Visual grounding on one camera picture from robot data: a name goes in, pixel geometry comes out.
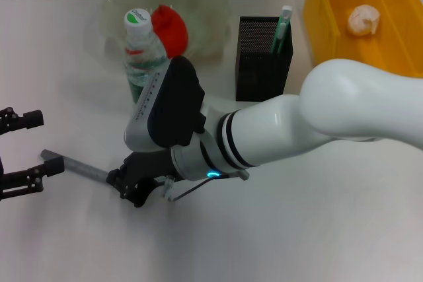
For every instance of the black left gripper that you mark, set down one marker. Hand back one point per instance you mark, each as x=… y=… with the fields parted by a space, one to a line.
x=1 y=166

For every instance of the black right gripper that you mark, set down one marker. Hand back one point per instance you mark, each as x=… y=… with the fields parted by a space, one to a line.
x=148 y=166

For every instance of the gray marker pen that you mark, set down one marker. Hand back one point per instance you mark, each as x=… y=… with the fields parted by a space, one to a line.
x=82 y=168

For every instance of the clear plastic water bottle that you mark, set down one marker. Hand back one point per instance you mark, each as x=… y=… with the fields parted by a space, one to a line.
x=142 y=54

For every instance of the red-orange fruit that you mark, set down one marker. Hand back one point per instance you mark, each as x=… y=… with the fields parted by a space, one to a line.
x=173 y=32

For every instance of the white paper ball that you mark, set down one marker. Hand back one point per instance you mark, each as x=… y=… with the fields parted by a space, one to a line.
x=361 y=19

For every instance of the black mesh pen holder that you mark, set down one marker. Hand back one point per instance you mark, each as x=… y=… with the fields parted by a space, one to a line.
x=257 y=77

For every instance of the green glass fruit bowl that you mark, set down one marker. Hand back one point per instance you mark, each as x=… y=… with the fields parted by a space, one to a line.
x=205 y=14

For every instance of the yellow plastic bin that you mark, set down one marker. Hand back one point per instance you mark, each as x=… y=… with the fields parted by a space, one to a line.
x=380 y=31

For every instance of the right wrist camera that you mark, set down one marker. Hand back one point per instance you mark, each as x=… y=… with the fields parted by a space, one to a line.
x=165 y=107

